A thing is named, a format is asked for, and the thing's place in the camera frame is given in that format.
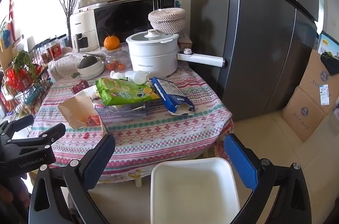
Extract white dotted cloth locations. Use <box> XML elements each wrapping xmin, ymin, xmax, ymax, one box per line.
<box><xmin>49</xmin><ymin>52</ymin><xmax>106</xmax><ymax>78</ymax></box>

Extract grey refrigerator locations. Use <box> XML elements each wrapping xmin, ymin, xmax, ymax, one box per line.
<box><xmin>190</xmin><ymin>0</ymin><xmax>320</xmax><ymax>121</ymax></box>

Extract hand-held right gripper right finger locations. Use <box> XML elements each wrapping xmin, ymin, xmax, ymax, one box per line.
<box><xmin>224</xmin><ymin>133</ymin><xmax>313</xmax><ymax>224</ymax></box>

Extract large orange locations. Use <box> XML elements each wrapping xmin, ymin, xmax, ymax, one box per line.
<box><xmin>104</xmin><ymin>34</ymin><xmax>120</xmax><ymax>50</ymax></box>

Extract red label jar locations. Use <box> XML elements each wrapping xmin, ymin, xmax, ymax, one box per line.
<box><xmin>43</xmin><ymin>44</ymin><xmax>53</xmax><ymax>63</ymax></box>
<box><xmin>51</xmin><ymin>41</ymin><xmax>64</xmax><ymax>60</ymax></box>

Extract white electric pot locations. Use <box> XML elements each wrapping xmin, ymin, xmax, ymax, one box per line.
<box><xmin>126</xmin><ymin>29</ymin><xmax>228</xmax><ymax>78</ymax></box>

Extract blue and yellow box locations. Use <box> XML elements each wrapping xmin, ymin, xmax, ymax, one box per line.
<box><xmin>316</xmin><ymin>30</ymin><xmax>339</xmax><ymax>55</ymax></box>

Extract white plastic bin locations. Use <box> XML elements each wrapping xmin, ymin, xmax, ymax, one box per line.
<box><xmin>150</xmin><ymin>157</ymin><xmax>240</xmax><ymax>224</ymax></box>

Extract small red packet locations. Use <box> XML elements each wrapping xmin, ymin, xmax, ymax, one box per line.
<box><xmin>86</xmin><ymin>114</ymin><xmax>102</xmax><ymax>127</ymax></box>

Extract white plastic bottle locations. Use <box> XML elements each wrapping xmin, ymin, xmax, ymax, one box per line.
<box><xmin>124</xmin><ymin>71</ymin><xmax>147</xmax><ymax>84</ymax></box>

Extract white air fryer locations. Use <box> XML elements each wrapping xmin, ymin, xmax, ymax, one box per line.
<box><xmin>69</xmin><ymin>9</ymin><xmax>100</xmax><ymax>53</ymax></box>

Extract green chip bag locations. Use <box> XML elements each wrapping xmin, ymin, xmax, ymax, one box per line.
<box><xmin>95</xmin><ymin>78</ymin><xmax>161</xmax><ymax>106</ymax></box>

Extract blue cookie packet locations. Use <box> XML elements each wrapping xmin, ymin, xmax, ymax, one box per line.
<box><xmin>151</xmin><ymin>77</ymin><xmax>196</xmax><ymax>116</ymax></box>

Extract black wire rack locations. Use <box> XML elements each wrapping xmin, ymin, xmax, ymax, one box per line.
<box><xmin>0</xmin><ymin>38</ymin><xmax>55</xmax><ymax>118</ymax></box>

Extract dried branches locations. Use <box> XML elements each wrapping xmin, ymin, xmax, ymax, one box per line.
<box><xmin>56</xmin><ymin>0</ymin><xmax>86</xmax><ymax>47</ymax></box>

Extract crumpled white tissue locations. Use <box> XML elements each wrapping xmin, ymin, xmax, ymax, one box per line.
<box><xmin>110</xmin><ymin>71</ymin><xmax>128</xmax><ymax>80</ymax></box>

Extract black pouch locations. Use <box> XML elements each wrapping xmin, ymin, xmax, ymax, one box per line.
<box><xmin>320</xmin><ymin>52</ymin><xmax>339</xmax><ymax>75</ymax></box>

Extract glass teapot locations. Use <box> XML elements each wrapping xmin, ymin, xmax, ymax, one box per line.
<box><xmin>104</xmin><ymin>48</ymin><xmax>130</xmax><ymax>72</ymax></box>

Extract patterned tablecloth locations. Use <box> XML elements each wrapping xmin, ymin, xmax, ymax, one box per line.
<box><xmin>28</xmin><ymin>53</ymin><xmax>233</xmax><ymax>185</ymax></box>

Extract small cardboard box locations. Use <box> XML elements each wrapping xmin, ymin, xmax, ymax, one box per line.
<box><xmin>281</xmin><ymin>86</ymin><xmax>329</xmax><ymax>143</ymax></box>

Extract brown paper bag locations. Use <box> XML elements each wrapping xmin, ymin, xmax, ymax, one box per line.
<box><xmin>58</xmin><ymin>96</ymin><xmax>108</xmax><ymax>135</ymax></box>

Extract large cardboard box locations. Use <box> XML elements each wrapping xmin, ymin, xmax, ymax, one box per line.
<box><xmin>298</xmin><ymin>48</ymin><xmax>339</xmax><ymax>108</ymax></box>

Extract clear plastic tray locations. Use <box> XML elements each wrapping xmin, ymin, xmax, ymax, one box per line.
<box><xmin>102</xmin><ymin>101</ymin><xmax>163</xmax><ymax>118</ymax></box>

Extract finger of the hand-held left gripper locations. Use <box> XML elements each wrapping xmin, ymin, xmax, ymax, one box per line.
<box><xmin>5</xmin><ymin>123</ymin><xmax>66</xmax><ymax>151</ymax></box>
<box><xmin>0</xmin><ymin>115</ymin><xmax>35</xmax><ymax>139</ymax></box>

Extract black microwave oven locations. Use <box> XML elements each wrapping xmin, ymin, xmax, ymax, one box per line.
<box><xmin>93</xmin><ymin>0</ymin><xmax>176</xmax><ymax>48</ymax></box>

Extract dark green squash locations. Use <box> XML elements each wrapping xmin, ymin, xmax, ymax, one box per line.
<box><xmin>80</xmin><ymin>55</ymin><xmax>99</xmax><ymax>69</ymax></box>

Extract green leafy plant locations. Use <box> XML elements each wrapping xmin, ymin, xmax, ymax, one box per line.
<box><xmin>13</xmin><ymin>50</ymin><xmax>40</xmax><ymax>82</ymax></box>

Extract cream bowl with green handle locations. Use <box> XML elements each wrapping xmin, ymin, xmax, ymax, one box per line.
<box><xmin>72</xmin><ymin>56</ymin><xmax>106</xmax><ymax>80</ymax></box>

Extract woven basket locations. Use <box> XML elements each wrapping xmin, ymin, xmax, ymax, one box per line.
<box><xmin>148</xmin><ymin>8</ymin><xmax>186</xmax><ymax>34</ymax></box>

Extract red drink can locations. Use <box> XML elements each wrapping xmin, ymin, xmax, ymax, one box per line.
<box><xmin>71</xmin><ymin>80</ymin><xmax>89</xmax><ymax>94</ymax></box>

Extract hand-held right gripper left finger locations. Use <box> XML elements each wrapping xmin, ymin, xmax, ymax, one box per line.
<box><xmin>29</xmin><ymin>134</ymin><xmax>115</xmax><ymax>224</ymax></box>

